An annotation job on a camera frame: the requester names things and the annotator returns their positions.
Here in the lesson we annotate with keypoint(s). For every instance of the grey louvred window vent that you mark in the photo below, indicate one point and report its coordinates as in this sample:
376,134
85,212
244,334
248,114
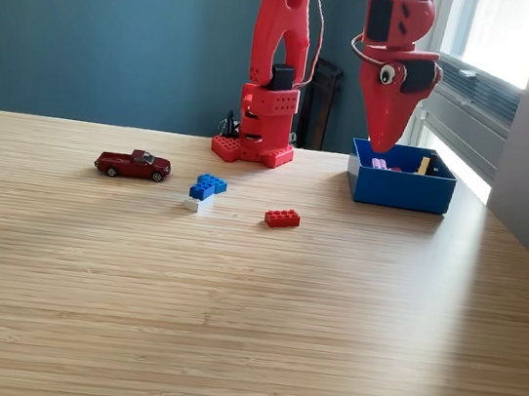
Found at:
486,93

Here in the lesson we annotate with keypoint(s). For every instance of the dark red toy car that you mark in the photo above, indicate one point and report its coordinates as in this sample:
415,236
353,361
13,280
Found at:
131,164

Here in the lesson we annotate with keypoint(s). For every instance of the white framed window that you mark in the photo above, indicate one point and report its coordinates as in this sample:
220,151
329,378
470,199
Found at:
504,35

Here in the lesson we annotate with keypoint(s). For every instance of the dark wooden chair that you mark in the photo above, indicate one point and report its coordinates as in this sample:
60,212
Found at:
321,107

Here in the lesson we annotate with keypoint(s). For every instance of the blue plastic bin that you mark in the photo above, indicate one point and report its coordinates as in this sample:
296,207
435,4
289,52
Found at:
403,190

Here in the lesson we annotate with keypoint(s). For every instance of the blue and white brick stack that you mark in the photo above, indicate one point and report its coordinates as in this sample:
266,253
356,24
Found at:
207,187

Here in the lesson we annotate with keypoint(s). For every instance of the yellow toy digger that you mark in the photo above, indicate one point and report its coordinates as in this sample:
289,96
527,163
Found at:
424,166

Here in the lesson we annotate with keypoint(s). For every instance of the pink and purple brick stack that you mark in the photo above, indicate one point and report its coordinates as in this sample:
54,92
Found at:
380,164

